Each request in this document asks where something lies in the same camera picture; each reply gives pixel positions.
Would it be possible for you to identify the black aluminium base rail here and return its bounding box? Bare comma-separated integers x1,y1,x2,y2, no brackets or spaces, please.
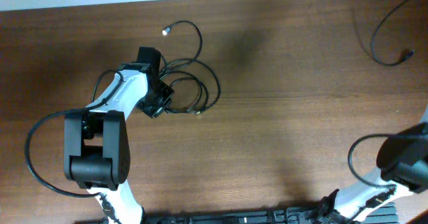
143,202,399,224

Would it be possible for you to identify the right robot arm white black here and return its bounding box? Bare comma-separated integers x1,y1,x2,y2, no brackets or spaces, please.
316,112,427,223

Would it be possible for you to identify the black usb cable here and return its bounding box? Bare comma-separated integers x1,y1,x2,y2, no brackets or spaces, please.
156,19,221,115
370,0,428,67

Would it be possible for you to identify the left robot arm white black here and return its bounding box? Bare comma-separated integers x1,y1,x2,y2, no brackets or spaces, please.
64,47,173,223

